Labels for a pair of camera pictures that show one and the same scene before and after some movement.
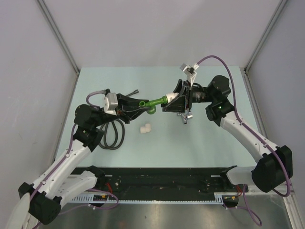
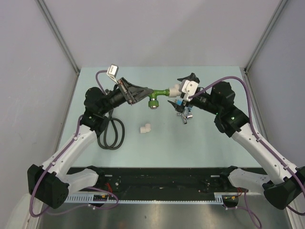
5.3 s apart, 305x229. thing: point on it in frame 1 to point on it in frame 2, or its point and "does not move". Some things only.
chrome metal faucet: [185, 117] does not move
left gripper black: [125, 109] to [134, 93]
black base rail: [196, 181] does not move
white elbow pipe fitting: [146, 129] does not move
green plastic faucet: [152, 104] to [153, 102]
